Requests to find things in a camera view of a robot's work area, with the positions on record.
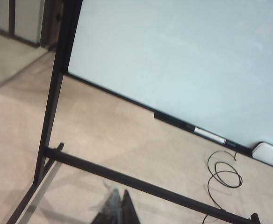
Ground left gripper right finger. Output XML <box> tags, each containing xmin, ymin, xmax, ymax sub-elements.
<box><xmin>121</xmin><ymin>189</ymin><xmax>140</xmax><ymax>224</ymax></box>

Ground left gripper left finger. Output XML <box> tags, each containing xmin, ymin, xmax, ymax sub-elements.
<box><xmin>93</xmin><ymin>187</ymin><xmax>123</xmax><ymax>224</ymax></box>

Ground white marker with black ends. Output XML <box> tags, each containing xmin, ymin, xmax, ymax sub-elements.
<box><xmin>185</xmin><ymin>125</ymin><xmax>237</xmax><ymax>148</ymax></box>

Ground white glass whiteboard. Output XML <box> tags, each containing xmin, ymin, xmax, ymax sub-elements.
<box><xmin>67</xmin><ymin>0</ymin><xmax>273</xmax><ymax>150</ymax></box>

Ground white rectangular board eraser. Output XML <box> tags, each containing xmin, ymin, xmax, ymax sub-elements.
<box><xmin>251</xmin><ymin>141</ymin><xmax>273</xmax><ymax>171</ymax></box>

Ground black floor cable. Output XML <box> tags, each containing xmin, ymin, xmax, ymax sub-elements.
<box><xmin>201</xmin><ymin>150</ymin><xmax>244</xmax><ymax>224</ymax></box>

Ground black whiteboard stand frame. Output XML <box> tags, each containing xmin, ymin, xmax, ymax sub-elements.
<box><xmin>7</xmin><ymin>0</ymin><xmax>261</xmax><ymax>224</ymax></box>

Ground frosted glass wall panels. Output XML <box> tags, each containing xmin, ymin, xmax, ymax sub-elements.
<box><xmin>0</xmin><ymin>0</ymin><xmax>46</xmax><ymax>48</ymax></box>

